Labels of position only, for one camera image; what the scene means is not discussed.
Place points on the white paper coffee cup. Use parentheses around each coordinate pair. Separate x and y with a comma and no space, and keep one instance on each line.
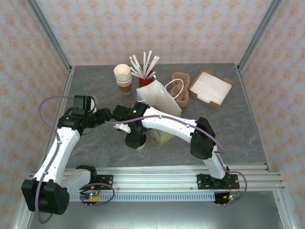
(139,148)

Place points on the printed paper gift bag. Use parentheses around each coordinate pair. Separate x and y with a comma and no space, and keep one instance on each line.
(155,95)

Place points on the paper straw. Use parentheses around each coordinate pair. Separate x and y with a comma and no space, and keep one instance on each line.
(154,64)
(136,75)
(149,60)
(135,71)
(137,59)
(144,62)
(132,59)
(152,74)

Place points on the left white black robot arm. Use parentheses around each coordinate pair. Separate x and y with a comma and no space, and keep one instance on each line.
(59,152)

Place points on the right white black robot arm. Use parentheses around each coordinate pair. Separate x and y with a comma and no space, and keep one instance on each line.
(171,126)

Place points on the red straw holder cup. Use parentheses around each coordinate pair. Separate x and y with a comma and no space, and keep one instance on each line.
(144,82)

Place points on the brown pulp cup carrier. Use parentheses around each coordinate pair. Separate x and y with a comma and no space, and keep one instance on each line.
(182,101)
(181,76)

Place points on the small circuit board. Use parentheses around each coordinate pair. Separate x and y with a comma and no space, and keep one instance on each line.
(91,196)
(232,197)

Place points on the brown cardboard napkin tray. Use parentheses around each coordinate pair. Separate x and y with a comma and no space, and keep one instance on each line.
(202,98)

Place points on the grey metal sheet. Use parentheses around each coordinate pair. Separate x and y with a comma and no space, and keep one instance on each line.
(155,217)

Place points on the white napkin stack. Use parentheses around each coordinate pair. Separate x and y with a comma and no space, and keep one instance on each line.
(209,87)

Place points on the aluminium table side rail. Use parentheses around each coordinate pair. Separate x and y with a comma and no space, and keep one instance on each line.
(256,119)
(64,88)

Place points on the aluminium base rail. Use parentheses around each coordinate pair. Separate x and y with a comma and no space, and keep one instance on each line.
(155,181)

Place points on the aluminium frame post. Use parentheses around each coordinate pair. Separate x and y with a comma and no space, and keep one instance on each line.
(48,33)
(259,33)

